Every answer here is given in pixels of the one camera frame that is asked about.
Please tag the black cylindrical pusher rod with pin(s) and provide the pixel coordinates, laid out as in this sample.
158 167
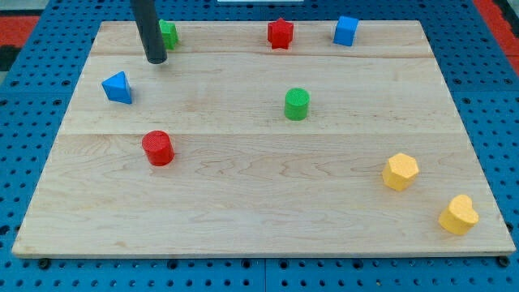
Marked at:
148 26

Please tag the blue triangle block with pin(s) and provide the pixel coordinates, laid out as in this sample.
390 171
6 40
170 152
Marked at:
117 88

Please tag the green cube block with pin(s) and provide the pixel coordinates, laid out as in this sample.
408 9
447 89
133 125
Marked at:
169 34

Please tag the red cylinder block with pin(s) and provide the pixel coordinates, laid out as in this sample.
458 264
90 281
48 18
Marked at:
158 148

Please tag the red star block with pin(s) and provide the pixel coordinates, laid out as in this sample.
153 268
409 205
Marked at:
280 33

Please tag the wooden board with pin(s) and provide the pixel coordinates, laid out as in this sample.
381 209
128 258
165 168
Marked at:
245 180

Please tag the green cylinder block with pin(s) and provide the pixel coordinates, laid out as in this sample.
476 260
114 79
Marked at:
297 101

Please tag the blue cube block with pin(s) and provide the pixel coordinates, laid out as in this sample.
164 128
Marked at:
345 31

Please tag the yellow hexagon block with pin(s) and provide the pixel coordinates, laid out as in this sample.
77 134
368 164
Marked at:
400 171

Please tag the yellow heart block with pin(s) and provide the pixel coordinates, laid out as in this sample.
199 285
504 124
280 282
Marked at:
459 217

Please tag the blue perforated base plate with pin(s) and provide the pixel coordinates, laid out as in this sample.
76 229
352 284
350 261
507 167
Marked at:
40 83

